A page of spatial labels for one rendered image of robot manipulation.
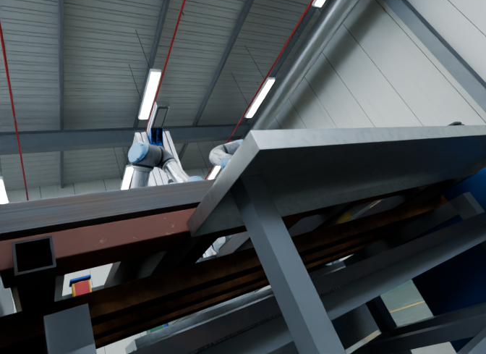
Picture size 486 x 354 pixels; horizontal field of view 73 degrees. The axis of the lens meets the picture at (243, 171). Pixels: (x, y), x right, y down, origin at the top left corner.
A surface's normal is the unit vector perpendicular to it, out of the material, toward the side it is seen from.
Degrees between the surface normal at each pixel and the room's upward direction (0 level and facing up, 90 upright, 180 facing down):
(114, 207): 90
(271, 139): 90
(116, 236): 90
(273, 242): 90
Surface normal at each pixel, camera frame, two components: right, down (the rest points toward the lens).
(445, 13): -0.83, 0.11
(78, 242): 0.43, -0.56
